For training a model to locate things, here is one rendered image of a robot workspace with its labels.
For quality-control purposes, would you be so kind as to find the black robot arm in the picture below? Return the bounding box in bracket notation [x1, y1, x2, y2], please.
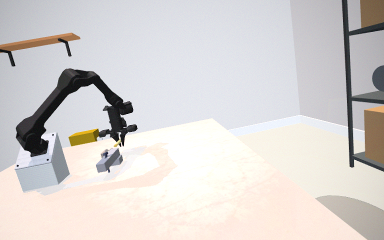
[16, 68, 133, 157]

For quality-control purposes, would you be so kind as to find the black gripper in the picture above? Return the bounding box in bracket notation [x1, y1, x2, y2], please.
[99, 117, 138, 147]

